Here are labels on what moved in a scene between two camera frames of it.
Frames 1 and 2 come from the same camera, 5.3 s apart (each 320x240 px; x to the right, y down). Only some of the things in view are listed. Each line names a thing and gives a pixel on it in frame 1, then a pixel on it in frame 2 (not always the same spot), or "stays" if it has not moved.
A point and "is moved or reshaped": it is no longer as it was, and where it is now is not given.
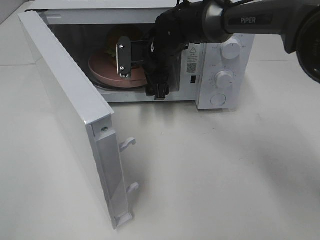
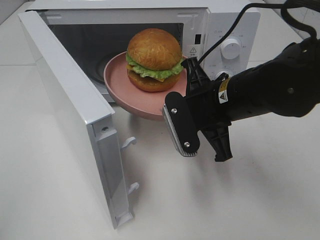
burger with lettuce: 136,34 is moved or reshaped
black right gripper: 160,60 -> 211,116
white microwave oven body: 217,74 stays
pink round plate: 103,69 -> 145,104
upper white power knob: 231,48 stays
